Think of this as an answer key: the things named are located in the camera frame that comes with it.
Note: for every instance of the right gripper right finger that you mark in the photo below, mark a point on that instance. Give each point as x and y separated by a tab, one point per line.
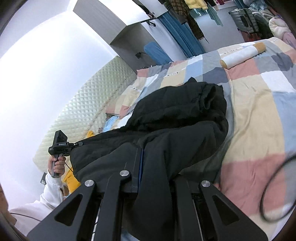
204	213

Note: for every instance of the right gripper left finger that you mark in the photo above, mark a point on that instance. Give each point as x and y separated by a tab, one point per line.
94	211

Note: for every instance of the black padded jacket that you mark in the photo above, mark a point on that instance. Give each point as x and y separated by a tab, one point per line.
181	130

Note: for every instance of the white sleeve forearm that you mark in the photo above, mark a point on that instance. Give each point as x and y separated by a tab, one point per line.
30	215

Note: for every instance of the pile of clothes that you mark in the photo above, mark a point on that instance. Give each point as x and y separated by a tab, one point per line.
276	24

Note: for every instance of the person left hand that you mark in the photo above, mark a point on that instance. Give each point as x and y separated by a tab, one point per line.
56	166

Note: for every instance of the yellow cushion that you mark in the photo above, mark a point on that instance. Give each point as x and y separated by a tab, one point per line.
69	178

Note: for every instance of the cream quilted headboard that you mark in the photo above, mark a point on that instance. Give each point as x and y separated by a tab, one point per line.
86	111

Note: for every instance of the light blue pillow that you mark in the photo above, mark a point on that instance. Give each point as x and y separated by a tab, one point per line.
109	123

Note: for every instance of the blue ironing board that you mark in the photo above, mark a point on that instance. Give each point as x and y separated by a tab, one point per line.
157	53

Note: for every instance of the patchwork colour block duvet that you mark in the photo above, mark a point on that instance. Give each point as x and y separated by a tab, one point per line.
260	94

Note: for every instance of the blue curtain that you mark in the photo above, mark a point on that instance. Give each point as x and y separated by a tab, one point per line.
183	35

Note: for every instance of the white cylindrical bolster pillow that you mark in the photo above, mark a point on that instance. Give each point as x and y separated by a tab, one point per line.
241	56

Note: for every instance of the brown plaid scarf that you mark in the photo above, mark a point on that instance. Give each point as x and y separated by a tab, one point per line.
183	10

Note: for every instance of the teal hanging cloth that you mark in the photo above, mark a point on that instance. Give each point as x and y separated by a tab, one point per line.
211	12

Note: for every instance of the yellow fleece jacket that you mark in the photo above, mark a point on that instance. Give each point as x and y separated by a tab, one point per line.
196	4

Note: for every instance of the silver ribbed suitcase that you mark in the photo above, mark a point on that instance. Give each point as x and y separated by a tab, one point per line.
244	20

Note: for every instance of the black wall charger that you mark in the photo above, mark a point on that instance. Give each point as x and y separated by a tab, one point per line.
141	55

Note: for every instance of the grey wall cabinet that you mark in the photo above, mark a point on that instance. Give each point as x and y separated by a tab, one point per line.
117	22

